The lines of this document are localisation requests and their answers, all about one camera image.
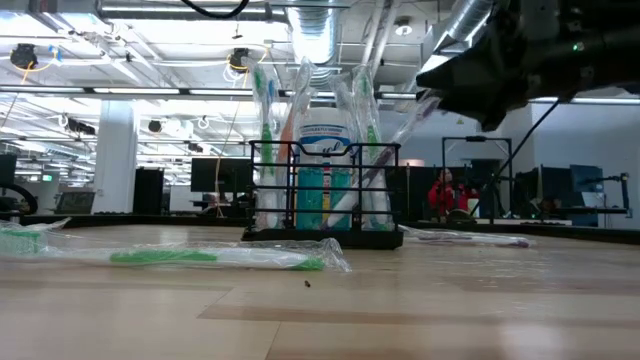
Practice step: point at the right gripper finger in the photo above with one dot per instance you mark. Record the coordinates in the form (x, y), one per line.
(475, 70)
(492, 110)

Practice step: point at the purple toothbrush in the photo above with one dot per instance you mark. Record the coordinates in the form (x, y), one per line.
(520, 244)
(380, 160)

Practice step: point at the teal mouthwash bottle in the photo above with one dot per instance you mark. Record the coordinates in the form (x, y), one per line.
(309, 200)
(342, 182)

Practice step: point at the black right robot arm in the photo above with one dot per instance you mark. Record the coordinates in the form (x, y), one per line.
(622, 50)

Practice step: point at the person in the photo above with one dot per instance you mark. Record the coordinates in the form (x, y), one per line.
(442, 197)
(550, 205)

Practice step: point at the white-lidded wipes canister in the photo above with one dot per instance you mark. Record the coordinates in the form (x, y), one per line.
(322, 125)

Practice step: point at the dark computer monitor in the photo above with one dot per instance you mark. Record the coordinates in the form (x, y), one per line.
(7, 170)
(220, 175)

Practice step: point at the long ceiling light strip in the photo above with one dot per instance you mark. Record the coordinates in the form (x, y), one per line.
(135, 91)

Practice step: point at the black cabinet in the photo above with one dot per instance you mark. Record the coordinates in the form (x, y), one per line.
(148, 190)

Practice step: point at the white building column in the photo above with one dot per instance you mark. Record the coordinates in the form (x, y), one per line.
(115, 150)

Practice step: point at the dark open laptop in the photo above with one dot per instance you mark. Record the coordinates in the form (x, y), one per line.
(75, 202)

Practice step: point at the black ceiling device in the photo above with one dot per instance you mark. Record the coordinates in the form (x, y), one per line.
(23, 55)

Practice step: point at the black curved tube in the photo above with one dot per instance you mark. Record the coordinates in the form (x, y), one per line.
(20, 190)

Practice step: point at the black stand frame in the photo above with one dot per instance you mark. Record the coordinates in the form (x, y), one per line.
(475, 138)

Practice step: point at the silver round air duct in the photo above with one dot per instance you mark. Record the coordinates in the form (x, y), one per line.
(465, 20)
(315, 40)

